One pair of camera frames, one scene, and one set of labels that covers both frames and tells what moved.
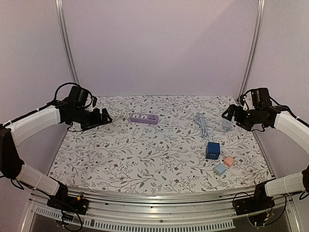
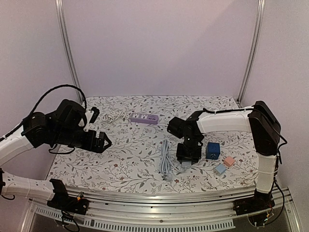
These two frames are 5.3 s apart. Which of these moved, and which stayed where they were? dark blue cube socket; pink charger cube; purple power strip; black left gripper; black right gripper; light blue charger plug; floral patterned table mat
Moved: black right gripper; black left gripper
Stayed: pink charger cube; dark blue cube socket; purple power strip; light blue charger plug; floral patterned table mat
